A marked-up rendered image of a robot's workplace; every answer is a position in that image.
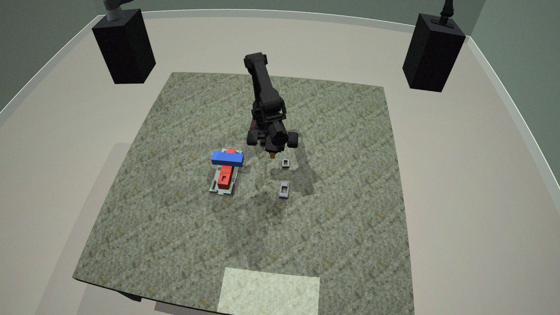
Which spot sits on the white flat cradle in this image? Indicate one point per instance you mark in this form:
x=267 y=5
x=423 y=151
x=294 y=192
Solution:
x=214 y=186

